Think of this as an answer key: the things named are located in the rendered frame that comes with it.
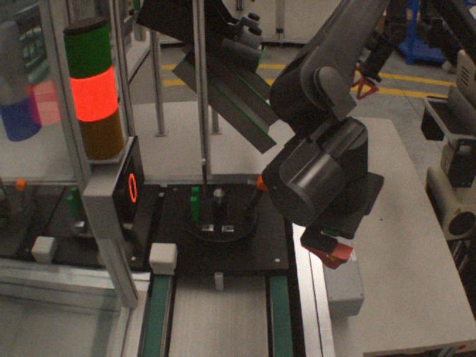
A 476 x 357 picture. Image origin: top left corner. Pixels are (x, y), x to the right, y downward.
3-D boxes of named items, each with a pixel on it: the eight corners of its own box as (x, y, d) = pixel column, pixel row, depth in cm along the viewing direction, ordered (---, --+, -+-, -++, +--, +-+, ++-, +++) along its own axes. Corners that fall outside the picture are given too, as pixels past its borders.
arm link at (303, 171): (330, 59, 38) (287, 83, 46) (256, 116, 33) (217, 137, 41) (391, 153, 40) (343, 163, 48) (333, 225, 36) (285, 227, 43)
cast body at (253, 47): (256, 55, 87) (269, 30, 82) (256, 63, 83) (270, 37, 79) (221, 42, 85) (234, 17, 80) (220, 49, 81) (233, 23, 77)
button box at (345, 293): (341, 236, 82) (346, 215, 78) (358, 316, 65) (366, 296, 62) (309, 239, 82) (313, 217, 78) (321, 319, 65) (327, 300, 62)
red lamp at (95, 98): (122, 98, 43) (118, 60, 40) (111, 120, 39) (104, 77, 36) (85, 102, 43) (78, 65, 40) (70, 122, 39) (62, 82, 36)
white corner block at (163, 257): (179, 257, 72) (176, 242, 69) (177, 276, 68) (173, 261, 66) (154, 256, 72) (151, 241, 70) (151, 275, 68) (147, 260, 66)
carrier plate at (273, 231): (279, 190, 87) (280, 182, 86) (288, 275, 68) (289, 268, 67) (168, 190, 88) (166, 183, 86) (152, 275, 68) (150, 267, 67)
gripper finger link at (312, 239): (302, 272, 54) (297, 233, 47) (325, 234, 57) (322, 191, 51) (345, 287, 50) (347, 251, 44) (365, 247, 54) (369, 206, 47)
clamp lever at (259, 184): (253, 208, 76) (270, 177, 71) (253, 215, 74) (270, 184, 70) (235, 202, 75) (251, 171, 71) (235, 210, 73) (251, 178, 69)
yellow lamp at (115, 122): (128, 136, 46) (122, 99, 43) (118, 159, 42) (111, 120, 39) (92, 138, 46) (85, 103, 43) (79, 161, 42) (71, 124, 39)
